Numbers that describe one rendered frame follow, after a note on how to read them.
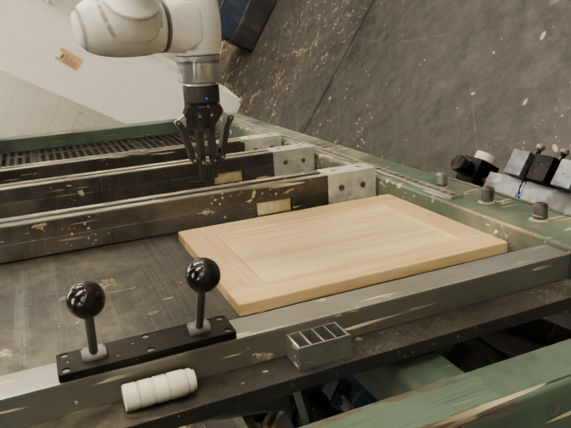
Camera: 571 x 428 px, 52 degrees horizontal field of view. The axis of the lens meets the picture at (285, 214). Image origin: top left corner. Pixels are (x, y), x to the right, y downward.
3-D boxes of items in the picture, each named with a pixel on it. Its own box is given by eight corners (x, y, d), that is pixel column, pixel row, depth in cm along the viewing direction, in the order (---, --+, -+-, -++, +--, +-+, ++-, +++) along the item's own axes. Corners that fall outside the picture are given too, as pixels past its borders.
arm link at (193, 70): (171, 56, 123) (173, 85, 125) (181, 58, 115) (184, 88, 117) (212, 53, 126) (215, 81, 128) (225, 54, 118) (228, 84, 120)
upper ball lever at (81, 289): (115, 370, 66) (107, 298, 57) (80, 380, 65) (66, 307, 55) (109, 342, 68) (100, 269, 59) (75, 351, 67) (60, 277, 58)
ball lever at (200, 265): (217, 344, 70) (226, 273, 61) (187, 352, 69) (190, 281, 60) (208, 318, 73) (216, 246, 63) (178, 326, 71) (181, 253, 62)
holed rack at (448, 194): (463, 197, 117) (463, 194, 116) (450, 199, 115) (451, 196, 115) (218, 114, 262) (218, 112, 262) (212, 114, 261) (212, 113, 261)
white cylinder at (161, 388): (127, 418, 63) (199, 397, 65) (123, 394, 62) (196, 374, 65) (122, 402, 65) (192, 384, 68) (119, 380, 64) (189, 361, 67)
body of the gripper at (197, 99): (214, 81, 127) (218, 123, 130) (176, 84, 124) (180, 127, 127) (225, 83, 121) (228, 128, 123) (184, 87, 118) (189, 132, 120)
